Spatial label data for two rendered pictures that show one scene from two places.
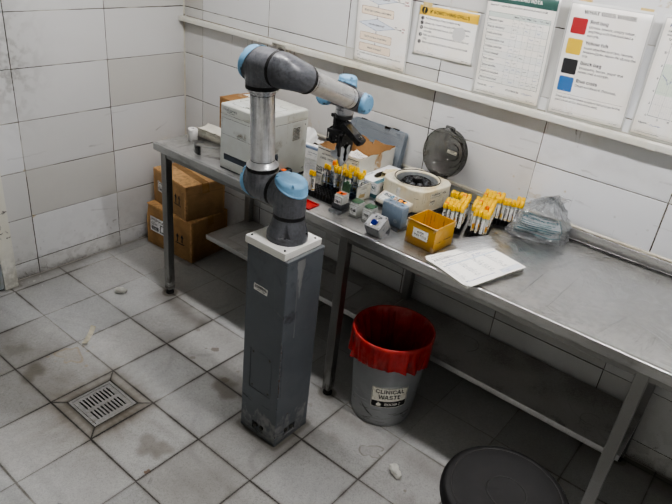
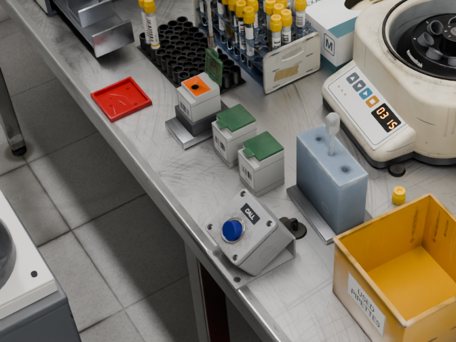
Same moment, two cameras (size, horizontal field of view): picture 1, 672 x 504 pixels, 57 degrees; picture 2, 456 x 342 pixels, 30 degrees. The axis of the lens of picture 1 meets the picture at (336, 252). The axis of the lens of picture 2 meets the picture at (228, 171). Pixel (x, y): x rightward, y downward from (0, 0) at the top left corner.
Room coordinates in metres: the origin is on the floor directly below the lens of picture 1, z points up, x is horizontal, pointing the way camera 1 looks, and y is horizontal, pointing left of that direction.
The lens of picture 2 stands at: (1.54, -0.41, 1.71)
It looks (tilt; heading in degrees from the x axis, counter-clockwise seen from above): 46 degrees down; 25
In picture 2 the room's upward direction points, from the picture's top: 5 degrees counter-clockwise
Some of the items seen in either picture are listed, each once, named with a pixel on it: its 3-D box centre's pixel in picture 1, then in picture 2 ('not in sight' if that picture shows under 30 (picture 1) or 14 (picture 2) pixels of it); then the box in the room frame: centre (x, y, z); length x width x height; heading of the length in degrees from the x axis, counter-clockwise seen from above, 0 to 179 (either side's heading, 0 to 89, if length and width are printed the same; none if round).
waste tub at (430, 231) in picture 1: (430, 231); (414, 281); (2.13, -0.35, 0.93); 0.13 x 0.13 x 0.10; 50
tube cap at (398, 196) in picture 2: not in sight; (398, 195); (2.28, -0.29, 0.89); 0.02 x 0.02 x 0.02
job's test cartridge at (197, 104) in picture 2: (341, 200); (199, 102); (2.33, 0.00, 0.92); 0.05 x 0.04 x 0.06; 144
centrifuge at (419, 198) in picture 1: (412, 191); (441, 70); (2.48, -0.30, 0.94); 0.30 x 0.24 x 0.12; 135
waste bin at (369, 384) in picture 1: (386, 366); not in sight; (2.18, -0.28, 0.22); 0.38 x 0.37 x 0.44; 54
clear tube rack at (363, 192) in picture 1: (345, 185); (254, 28); (2.52, -0.01, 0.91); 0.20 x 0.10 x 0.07; 54
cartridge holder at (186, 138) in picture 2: (340, 206); (201, 117); (2.33, 0.00, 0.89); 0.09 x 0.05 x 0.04; 144
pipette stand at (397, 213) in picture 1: (394, 214); (330, 182); (2.24, -0.21, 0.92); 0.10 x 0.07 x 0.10; 49
